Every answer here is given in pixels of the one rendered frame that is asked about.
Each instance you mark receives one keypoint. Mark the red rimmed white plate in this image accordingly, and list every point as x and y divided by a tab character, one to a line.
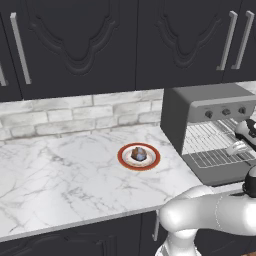
124	159

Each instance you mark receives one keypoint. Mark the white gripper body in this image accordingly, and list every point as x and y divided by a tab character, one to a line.
236	147

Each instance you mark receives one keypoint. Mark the grey toaster oven door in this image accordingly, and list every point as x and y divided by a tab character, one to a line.
220	173

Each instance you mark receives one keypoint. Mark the dark base cupboard door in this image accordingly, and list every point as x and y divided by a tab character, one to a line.
148	233
83	238

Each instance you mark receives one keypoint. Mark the dark wall cupboard door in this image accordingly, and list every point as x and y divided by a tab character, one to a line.
76	43
183	40
8	90
248	71

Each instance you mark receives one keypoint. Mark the grey toaster oven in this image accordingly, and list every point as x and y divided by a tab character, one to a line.
175	113

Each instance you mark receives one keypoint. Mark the brown steak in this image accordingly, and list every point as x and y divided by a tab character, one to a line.
138	153

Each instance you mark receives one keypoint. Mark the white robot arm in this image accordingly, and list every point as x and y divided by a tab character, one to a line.
200	215

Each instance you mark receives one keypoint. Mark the black toaster oven knob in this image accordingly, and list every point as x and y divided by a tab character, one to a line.
209	114
226	112
242	110

